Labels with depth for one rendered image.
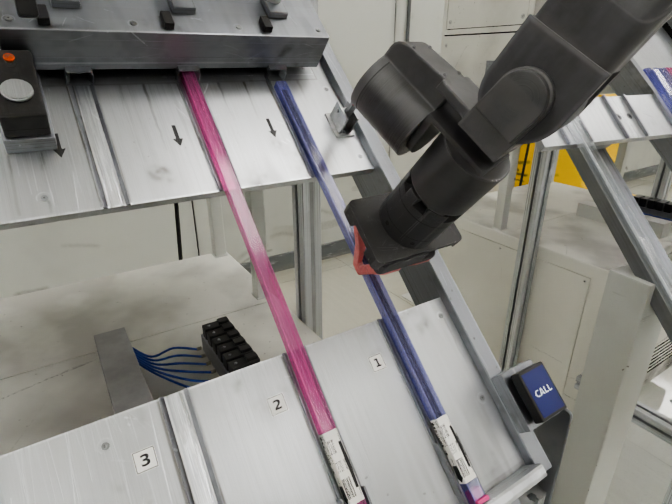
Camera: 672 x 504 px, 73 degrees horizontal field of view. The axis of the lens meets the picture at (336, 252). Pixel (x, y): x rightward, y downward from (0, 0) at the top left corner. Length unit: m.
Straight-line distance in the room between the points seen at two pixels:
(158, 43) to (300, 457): 0.43
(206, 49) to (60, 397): 0.57
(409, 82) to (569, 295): 1.10
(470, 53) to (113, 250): 1.67
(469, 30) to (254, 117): 1.04
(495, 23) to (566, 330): 0.87
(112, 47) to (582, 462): 0.88
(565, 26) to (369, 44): 2.37
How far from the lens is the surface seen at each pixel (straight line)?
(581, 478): 0.93
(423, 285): 0.55
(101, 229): 2.25
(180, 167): 0.50
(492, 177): 0.35
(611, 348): 0.79
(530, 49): 0.31
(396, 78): 0.36
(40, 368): 0.94
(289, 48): 0.60
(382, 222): 0.40
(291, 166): 0.53
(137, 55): 0.55
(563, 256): 1.36
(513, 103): 0.30
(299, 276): 0.89
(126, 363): 0.80
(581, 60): 0.31
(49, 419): 0.82
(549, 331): 1.46
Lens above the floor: 1.10
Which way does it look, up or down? 23 degrees down
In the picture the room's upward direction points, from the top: straight up
